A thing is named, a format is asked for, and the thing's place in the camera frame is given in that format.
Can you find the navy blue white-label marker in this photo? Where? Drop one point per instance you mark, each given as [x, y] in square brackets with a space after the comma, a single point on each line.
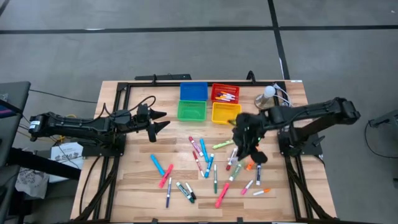
[258, 175]

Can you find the yellow plastic basket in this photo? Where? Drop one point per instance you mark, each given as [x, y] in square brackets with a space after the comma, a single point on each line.
[222, 113]

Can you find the red plastic basket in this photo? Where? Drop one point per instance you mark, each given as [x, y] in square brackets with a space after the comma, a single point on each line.
[236, 88]

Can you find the slim green marker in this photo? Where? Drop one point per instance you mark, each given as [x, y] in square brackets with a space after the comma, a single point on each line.
[215, 180]

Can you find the slim red Expo marker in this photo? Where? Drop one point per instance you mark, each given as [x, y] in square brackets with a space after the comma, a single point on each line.
[197, 162]

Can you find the white printed paper sheet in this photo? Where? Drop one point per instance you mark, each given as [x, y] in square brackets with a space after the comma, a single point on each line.
[66, 155]

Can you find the purple cap grey marker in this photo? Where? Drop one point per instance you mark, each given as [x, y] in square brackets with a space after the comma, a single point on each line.
[219, 94]

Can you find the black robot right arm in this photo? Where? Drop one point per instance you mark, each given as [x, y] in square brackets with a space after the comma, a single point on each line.
[311, 112]

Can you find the black power strip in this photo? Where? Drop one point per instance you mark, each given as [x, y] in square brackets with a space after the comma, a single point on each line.
[168, 76]

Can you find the light green highlighter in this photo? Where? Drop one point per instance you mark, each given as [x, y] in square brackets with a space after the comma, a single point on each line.
[221, 144]

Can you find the slim light blue marker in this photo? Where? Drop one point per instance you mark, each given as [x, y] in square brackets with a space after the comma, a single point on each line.
[203, 150]

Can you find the thick dark green marker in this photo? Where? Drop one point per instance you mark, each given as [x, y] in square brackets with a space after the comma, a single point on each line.
[185, 192]

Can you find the black beam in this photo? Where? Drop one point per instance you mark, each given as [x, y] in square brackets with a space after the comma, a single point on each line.
[46, 163]

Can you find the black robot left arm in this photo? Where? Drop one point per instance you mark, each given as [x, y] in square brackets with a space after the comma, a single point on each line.
[77, 124]

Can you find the blue highlighter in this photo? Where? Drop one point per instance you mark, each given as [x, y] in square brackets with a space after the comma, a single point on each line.
[157, 165]

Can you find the red cap white marker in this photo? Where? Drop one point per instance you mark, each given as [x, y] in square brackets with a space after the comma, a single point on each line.
[230, 160]

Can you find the crumpled white bag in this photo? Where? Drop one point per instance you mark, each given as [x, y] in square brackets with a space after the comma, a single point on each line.
[31, 183]

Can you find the slim white blue-label pen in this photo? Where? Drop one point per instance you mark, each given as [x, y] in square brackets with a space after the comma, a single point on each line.
[168, 192]

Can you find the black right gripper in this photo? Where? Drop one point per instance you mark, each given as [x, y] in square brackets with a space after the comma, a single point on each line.
[248, 130]

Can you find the small pink white marker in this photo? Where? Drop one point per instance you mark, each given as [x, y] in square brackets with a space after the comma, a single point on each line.
[247, 187]

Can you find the pink highlighter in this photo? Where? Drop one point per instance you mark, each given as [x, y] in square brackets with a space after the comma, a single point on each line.
[222, 195]
[166, 176]

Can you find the grey stand foot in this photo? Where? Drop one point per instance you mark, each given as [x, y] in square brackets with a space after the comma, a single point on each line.
[388, 117]

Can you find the black aluminium table frame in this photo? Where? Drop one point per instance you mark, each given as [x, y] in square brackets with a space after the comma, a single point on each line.
[155, 84]

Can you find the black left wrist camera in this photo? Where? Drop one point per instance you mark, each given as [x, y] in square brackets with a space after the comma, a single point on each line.
[143, 112]

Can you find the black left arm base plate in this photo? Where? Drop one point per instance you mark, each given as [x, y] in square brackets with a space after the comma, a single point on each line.
[93, 152]

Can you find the blue plastic basket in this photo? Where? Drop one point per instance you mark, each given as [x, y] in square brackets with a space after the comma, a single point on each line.
[193, 91]

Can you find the green plastic basket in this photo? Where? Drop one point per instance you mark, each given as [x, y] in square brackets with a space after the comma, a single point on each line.
[191, 111]

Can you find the white bulb lamp brass base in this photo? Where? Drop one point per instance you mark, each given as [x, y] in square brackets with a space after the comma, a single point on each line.
[269, 91]

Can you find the grey desk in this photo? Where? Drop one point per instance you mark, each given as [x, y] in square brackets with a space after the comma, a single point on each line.
[12, 99]

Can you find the light blue white-label marker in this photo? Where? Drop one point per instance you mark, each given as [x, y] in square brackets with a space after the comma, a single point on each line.
[209, 165]

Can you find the small orange white marker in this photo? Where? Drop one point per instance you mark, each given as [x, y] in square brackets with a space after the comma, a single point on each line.
[261, 192]

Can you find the green cap white-label marker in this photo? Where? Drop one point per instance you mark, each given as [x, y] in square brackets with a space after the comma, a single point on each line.
[235, 172]

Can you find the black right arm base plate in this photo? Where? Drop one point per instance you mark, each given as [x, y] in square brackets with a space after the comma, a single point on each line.
[311, 146]

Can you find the small orange cap marker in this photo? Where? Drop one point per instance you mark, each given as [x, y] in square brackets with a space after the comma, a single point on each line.
[224, 92]

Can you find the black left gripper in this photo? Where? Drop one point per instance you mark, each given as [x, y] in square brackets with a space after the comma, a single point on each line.
[138, 127]

